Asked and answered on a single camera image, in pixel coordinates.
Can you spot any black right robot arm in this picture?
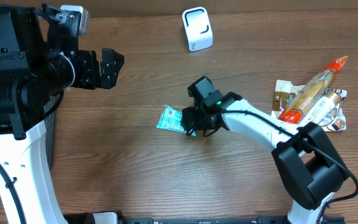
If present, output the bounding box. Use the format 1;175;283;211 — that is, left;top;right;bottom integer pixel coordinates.
181;77;350;223

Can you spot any grey plastic mesh basket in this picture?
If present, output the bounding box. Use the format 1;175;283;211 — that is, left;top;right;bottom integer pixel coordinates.
0;93;58;187

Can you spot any light blue snack packet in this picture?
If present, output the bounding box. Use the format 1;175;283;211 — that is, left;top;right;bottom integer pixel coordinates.
156;105;186;134

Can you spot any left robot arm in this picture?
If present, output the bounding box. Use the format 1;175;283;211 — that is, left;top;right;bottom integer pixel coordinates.
0;4;124;224

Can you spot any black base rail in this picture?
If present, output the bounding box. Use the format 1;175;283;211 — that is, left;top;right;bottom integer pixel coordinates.
116;216;346;224

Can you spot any white barcode scanner stand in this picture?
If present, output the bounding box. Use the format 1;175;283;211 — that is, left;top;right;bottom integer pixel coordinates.
181;6;213;52

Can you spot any white cream tube brown cap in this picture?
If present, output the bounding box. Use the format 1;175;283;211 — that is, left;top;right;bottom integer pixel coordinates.
298;89;344;127

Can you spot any brown cardboard back panel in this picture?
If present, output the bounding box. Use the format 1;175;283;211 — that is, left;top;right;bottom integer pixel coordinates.
81;0;358;17

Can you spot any orange spaghetti pack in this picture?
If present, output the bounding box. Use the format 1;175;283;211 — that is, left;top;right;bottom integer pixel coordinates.
278;56;349;124

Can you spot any beige bread snack bag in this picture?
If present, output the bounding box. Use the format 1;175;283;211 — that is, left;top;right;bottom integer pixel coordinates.
271;80;347;132

